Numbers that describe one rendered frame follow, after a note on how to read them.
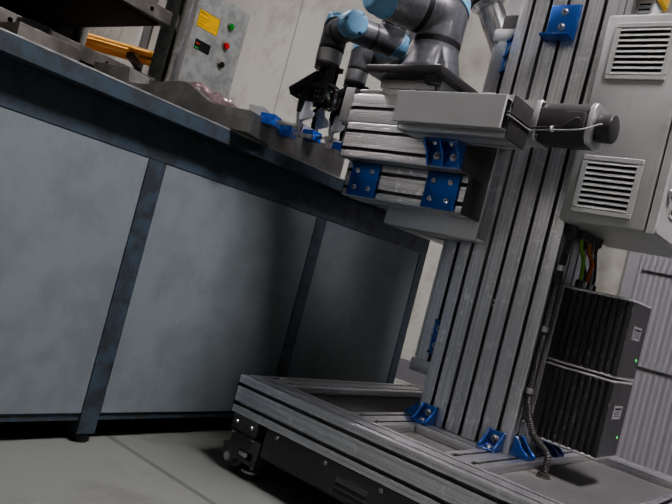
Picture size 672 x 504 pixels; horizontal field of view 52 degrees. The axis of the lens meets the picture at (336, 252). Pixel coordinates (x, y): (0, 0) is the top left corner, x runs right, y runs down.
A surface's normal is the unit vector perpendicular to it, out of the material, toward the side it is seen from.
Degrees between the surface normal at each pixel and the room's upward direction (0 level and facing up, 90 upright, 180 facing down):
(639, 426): 90
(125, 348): 90
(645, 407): 90
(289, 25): 90
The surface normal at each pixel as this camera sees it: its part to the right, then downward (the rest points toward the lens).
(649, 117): -0.61, -0.18
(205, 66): 0.77, 0.18
